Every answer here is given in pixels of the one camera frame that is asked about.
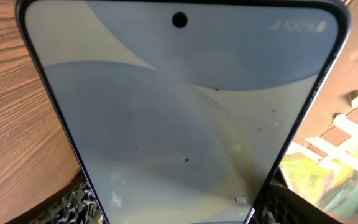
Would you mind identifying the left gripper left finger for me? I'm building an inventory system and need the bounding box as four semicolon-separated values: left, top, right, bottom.
8;172;106;224

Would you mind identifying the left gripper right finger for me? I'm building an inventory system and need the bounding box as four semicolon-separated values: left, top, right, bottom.
250;170;341;224

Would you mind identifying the Galaxy smartphone with blue screen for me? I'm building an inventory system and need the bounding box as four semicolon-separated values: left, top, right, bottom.
15;0;350;223

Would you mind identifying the colourful picture frame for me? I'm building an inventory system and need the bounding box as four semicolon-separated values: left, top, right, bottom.
280;92;358;223

